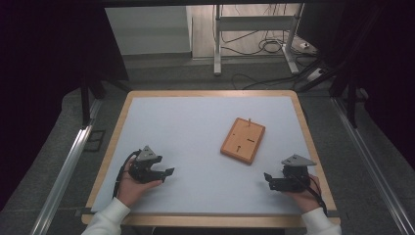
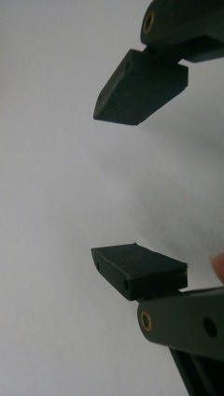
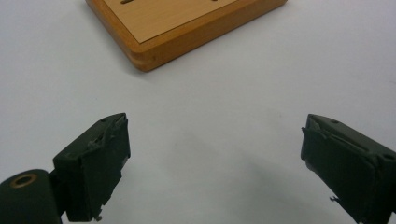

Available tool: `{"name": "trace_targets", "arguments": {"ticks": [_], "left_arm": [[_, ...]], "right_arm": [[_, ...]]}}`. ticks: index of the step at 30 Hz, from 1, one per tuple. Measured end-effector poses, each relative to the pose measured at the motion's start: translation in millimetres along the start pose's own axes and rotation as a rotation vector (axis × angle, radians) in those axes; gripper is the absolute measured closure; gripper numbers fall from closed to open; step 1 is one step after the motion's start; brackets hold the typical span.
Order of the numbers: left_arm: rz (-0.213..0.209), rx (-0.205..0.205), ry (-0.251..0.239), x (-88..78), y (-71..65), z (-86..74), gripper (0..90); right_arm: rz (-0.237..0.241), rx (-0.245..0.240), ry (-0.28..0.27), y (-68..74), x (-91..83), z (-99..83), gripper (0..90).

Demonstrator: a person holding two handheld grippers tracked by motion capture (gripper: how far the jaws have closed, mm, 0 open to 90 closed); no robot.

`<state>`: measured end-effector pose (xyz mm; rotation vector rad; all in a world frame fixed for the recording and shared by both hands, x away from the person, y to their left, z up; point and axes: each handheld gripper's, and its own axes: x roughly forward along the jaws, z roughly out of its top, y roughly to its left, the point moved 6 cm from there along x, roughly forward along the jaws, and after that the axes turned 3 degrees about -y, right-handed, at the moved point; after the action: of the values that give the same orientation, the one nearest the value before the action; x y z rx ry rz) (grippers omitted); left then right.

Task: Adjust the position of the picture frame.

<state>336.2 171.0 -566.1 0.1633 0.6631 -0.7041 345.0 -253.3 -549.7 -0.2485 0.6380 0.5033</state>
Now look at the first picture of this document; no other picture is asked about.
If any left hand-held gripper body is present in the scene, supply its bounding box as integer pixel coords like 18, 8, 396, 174
127, 145, 164, 184

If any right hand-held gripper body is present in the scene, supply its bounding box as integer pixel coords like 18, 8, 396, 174
269, 154, 318, 193

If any wooden picture frame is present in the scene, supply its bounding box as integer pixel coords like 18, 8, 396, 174
219, 117, 266, 166

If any person's right hand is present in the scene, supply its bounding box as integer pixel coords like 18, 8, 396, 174
283, 173, 323, 215

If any person's left hand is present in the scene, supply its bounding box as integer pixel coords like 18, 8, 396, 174
115, 156, 163, 209

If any white table mat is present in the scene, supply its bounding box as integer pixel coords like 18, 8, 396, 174
90, 95, 329, 216

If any black floor grate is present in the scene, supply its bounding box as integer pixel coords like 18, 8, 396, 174
83, 129, 107, 153

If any wooden table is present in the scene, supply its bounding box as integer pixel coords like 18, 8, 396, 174
80, 89, 343, 229

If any black metal stand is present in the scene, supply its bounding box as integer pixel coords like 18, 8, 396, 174
79, 73, 132, 127
328, 73, 360, 129

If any white power strip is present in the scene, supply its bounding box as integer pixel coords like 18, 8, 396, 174
305, 67, 326, 83

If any grey cabinet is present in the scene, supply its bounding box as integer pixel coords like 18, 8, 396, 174
104, 5, 193, 57

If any dark curtain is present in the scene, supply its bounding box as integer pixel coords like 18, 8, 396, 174
0, 0, 129, 211
326, 0, 415, 162

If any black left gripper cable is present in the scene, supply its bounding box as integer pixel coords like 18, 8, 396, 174
112, 149, 142, 200

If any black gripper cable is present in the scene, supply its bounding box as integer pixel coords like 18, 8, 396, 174
112, 149, 142, 200
287, 171, 329, 216

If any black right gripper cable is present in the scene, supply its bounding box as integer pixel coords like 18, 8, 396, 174
287, 171, 329, 216

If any aluminium rail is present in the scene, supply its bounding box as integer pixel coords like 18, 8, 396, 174
30, 97, 103, 235
329, 96, 415, 235

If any long black floor cable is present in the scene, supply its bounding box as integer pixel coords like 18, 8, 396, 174
231, 72, 297, 91

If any black floor cable bundle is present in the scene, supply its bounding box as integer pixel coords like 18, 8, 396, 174
220, 28, 296, 57

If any white metal desk frame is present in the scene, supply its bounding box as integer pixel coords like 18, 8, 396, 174
212, 3, 305, 77

